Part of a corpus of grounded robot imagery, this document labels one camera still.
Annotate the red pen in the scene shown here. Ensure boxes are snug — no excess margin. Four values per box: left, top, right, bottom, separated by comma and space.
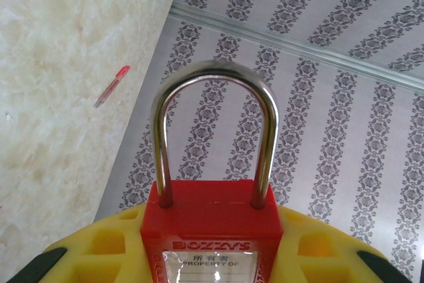
93, 65, 131, 109

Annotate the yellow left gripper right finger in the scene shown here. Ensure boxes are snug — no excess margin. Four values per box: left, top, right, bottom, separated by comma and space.
274, 205, 413, 283

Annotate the red labelled safety padlock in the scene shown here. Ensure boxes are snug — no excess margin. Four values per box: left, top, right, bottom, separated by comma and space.
140, 59, 286, 283

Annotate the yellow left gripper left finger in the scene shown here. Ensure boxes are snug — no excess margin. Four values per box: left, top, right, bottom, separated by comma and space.
6, 203, 149, 283

